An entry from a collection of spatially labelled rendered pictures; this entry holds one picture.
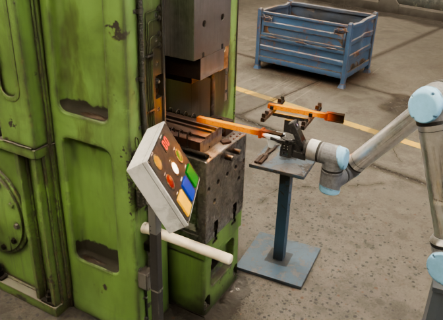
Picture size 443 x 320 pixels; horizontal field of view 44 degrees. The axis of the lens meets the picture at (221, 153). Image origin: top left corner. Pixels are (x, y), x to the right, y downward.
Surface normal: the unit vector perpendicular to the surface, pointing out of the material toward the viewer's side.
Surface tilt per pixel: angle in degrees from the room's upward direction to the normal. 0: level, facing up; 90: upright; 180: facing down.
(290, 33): 89
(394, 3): 90
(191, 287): 90
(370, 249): 0
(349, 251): 0
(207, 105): 90
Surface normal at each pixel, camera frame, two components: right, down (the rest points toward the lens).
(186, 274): -0.50, 0.37
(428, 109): -0.69, 0.18
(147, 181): -0.08, 0.44
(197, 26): 0.87, 0.24
